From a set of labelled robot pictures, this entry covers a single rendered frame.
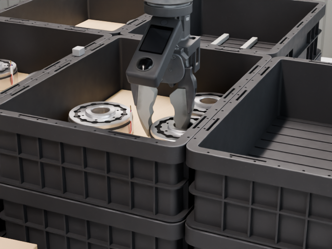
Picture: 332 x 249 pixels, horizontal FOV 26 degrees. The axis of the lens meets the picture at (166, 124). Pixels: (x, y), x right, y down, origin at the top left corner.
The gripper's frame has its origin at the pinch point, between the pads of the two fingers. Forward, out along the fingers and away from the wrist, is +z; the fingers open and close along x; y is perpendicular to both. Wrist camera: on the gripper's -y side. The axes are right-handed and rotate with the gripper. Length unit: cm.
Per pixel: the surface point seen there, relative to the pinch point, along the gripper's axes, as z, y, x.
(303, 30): -7.1, 38.9, -14.3
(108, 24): 2, 59, 36
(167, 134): -1.3, -2.8, -1.8
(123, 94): 1.9, 17.8, 14.2
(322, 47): 45, 197, 1
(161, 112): 1.9, 12.0, 4.7
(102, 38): -8.0, 18.1, 18.1
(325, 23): 35, 197, 1
